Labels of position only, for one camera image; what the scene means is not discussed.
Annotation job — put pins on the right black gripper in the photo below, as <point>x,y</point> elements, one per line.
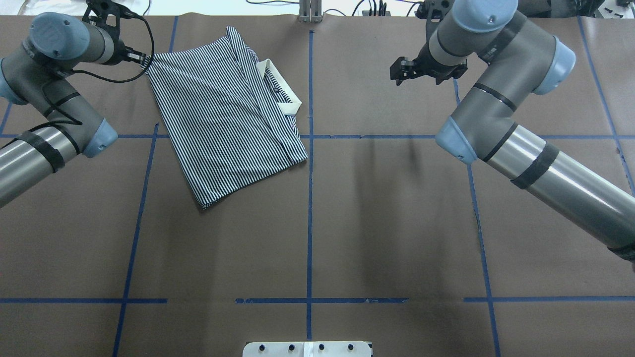
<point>423,68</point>

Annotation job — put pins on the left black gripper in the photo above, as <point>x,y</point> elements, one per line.
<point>127,53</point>

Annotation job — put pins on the navy white striped polo shirt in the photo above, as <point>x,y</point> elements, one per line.
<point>231,116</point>

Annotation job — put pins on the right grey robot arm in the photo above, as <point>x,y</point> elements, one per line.
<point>522,60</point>

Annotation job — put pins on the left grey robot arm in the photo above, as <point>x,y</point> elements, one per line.
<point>36,74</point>

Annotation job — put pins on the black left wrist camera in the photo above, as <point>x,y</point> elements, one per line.
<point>106,15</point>

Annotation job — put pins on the aluminium frame post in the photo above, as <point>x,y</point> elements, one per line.
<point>310,11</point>

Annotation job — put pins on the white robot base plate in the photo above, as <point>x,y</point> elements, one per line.
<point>309,349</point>

